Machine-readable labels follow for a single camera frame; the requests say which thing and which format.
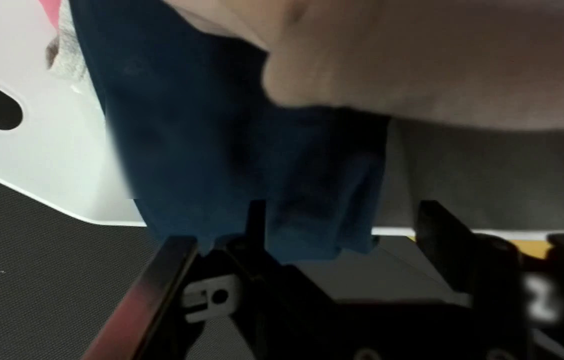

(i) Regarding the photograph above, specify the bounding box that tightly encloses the dark blue shirt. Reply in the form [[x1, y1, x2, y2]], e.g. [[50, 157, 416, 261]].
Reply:
[[70, 0, 387, 261]]

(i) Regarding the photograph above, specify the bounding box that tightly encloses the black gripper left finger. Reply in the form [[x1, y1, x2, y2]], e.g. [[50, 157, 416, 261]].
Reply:
[[245, 200, 268, 266]]

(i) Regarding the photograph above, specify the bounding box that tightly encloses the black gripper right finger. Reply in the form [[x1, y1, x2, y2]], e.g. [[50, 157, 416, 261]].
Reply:
[[414, 198, 503, 296]]

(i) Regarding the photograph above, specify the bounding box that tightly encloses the light pink shirt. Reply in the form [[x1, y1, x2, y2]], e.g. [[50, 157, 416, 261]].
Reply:
[[163, 0, 564, 129]]

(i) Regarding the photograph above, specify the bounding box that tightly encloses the white crumpled cloth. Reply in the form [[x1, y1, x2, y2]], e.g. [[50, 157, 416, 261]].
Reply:
[[45, 0, 85, 82]]

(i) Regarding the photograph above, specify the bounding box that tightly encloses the white plastic basket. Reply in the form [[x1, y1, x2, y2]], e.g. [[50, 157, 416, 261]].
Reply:
[[0, 0, 564, 240]]

